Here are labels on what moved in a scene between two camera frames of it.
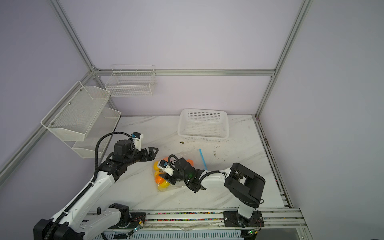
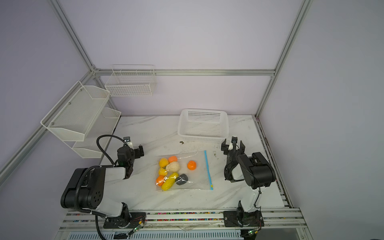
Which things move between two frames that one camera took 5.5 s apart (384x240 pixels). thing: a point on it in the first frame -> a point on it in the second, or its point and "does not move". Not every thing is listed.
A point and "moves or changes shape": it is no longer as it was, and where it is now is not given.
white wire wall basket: x=131 y=80 does not move
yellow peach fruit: x=155 y=167 moves or changes shape
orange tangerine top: x=191 y=162 does not move
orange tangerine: x=159 y=179 does not move
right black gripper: x=171 y=178 -> x=224 y=148
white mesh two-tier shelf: x=81 y=120 does not move
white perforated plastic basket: x=206 y=125 does not move
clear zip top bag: x=162 y=183 moves or changes shape
